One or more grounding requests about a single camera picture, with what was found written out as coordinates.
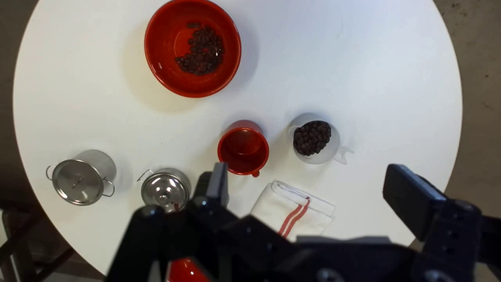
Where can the clear plastic cup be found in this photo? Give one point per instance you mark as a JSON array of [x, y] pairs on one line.
[[333, 143]]

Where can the black stand legs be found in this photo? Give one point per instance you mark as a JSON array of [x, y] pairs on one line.
[[20, 245]]

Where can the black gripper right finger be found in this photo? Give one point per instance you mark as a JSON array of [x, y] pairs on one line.
[[411, 201]]

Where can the white cloth red stripes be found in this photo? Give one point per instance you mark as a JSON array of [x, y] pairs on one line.
[[281, 206]]

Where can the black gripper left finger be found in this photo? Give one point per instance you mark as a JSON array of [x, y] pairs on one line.
[[219, 183]]

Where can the empty red bowl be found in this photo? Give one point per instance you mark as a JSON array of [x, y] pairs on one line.
[[184, 270]]

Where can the small metal bowl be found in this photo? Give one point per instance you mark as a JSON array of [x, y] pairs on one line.
[[164, 189]]

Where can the dark coffee beans pile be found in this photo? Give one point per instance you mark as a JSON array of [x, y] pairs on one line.
[[311, 139], [202, 51]]

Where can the red bowl holding beans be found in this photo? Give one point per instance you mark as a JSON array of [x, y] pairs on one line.
[[166, 48]]

